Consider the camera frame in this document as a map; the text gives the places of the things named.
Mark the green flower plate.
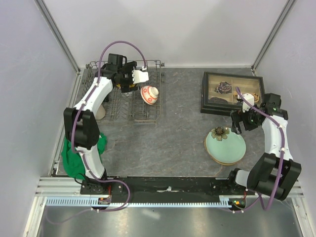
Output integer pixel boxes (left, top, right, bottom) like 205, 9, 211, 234
204, 126, 246, 149

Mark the grey wire dish rack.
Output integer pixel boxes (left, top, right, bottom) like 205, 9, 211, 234
79, 59, 166, 124

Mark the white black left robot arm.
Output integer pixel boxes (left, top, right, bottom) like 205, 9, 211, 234
63, 54, 137, 194

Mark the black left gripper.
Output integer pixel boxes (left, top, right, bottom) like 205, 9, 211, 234
118, 62, 140, 93

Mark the yellow patterned plate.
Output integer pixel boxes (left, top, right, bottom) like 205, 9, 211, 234
116, 83, 138, 90

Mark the green cloth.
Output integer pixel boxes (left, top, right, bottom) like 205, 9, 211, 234
61, 133, 107, 180

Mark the slotted cable duct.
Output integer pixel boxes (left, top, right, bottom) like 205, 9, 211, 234
46, 197, 245, 208

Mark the beige cup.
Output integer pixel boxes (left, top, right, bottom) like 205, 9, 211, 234
95, 104, 106, 120

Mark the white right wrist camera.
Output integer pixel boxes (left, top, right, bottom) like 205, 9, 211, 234
242, 93, 254, 113

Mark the cream bird plate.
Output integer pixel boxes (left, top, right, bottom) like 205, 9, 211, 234
206, 146, 246, 165

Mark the white orange patterned bowl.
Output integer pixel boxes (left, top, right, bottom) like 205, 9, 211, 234
140, 85, 159, 105

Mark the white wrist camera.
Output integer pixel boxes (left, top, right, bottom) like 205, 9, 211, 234
242, 93, 254, 113
132, 67, 149, 84

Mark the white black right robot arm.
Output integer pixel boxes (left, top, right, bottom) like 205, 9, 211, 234
226, 91, 302, 200

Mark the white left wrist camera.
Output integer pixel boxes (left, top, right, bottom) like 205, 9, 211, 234
132, 67, 149, 84

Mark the black glass-lid display box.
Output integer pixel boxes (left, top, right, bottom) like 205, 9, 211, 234
200, 72, 265, 116

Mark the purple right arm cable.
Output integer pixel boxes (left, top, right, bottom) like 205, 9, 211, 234
234, 86, 288, 214

